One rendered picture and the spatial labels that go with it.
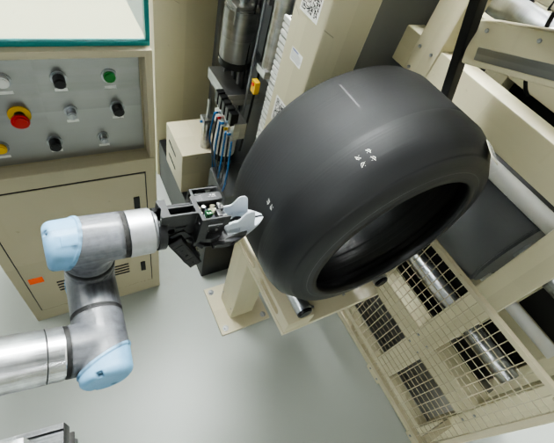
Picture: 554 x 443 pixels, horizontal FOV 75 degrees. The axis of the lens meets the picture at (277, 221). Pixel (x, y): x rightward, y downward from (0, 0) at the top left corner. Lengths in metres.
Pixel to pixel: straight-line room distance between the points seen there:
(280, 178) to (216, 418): 1.32
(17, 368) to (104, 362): 0.10
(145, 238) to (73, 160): 0.74
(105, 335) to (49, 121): 0.75
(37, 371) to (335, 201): 0.49
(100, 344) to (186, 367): 1.27
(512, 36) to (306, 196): 0.61
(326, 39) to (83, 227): 0.60
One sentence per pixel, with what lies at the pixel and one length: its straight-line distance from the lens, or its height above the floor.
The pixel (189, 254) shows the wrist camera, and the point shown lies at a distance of 0.68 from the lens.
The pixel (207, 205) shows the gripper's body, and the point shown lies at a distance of 0.63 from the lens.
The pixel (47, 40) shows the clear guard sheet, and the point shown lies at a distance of 1.06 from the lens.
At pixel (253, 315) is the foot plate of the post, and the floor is 0.01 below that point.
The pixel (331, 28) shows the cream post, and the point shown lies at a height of 1.48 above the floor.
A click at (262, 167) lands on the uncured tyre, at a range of 0.73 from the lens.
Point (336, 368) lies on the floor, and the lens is 2.00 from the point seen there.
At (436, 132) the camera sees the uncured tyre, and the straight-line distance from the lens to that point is 0.70.
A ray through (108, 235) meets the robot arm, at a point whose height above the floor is 1.31.
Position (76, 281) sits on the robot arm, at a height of 1.23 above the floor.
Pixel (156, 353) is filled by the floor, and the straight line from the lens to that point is 1.87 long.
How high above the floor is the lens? 1.78
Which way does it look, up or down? 49 degrees down
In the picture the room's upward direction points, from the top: 21 degrees clockwise
